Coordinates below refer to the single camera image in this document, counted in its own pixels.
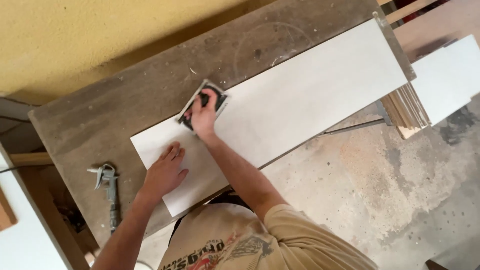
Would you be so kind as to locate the person's right hand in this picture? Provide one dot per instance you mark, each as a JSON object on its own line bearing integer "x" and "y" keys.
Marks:
{"x": 204, "y": 118}

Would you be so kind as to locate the person's left hand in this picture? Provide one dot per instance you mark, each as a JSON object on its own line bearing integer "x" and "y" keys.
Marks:
{"x": 163, "y": 178}

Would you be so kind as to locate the black sanding block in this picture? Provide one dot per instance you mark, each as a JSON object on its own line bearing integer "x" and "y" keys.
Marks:
{"x": 219, "y": 99}

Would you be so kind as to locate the long white board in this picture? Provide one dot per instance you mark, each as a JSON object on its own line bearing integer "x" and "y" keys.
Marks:
{"x": 300, "y": 90}

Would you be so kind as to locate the grey metal air blow gun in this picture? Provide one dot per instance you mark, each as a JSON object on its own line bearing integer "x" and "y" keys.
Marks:
{"x": 110, "y": 187}

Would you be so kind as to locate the black trousers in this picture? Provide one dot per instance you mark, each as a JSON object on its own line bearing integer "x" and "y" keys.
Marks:
{"x": 228, "y": 198}

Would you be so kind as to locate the beige printed shirt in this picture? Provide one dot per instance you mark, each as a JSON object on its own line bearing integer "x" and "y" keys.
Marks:
{"x": 270, "y": 247}

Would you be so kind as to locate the wooden beam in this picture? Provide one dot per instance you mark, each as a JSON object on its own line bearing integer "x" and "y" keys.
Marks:
{"x": 32, "y": 158}

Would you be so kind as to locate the large white panel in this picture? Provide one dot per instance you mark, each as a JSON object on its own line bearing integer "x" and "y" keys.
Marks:
{"x": 26, "y": 232}

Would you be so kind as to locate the grey metal rod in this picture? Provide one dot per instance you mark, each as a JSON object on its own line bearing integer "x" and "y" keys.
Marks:
{"x": 352, "y": 127}

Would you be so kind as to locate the small brown wooden piece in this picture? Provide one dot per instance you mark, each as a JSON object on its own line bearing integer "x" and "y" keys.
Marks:
{"x": 5, "y": 212}

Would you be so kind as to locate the stack of wooden strips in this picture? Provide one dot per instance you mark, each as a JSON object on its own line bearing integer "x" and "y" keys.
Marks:
{"x": 407, "y": 112}

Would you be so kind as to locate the light wooden strip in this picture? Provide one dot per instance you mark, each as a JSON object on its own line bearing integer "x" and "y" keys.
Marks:
{"x": 408, "y": 10}

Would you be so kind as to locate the white panel with notch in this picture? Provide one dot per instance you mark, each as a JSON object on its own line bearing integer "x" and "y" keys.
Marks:
{"x": 446, "y": 78}

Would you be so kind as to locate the brown wooden board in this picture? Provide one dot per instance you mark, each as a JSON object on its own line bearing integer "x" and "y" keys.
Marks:
{"x": 438, "y": 26}

